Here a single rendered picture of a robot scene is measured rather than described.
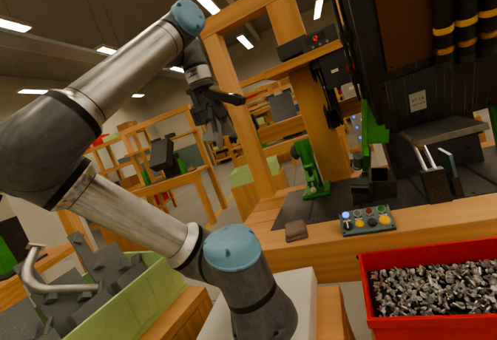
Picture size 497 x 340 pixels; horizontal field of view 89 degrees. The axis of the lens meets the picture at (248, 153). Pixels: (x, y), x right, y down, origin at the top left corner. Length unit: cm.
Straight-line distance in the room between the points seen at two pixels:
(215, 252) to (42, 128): 36
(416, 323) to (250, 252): 31
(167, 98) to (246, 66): 400
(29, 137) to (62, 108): 6
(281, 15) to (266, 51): 986
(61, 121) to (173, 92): 1204
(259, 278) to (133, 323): 60
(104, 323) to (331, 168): 113
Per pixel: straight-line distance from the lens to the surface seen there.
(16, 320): 123
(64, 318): 123
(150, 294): 109
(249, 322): 61
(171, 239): 62
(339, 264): 92
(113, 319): 103
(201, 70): 77
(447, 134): 86
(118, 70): 51
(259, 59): 1127
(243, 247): 54
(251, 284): 57
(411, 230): 87
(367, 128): 101
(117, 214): 58
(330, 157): 140
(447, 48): 88
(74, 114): 45
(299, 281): 76
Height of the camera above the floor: 134
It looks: 7 degrees down
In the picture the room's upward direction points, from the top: 20 degrees counter-clockwise
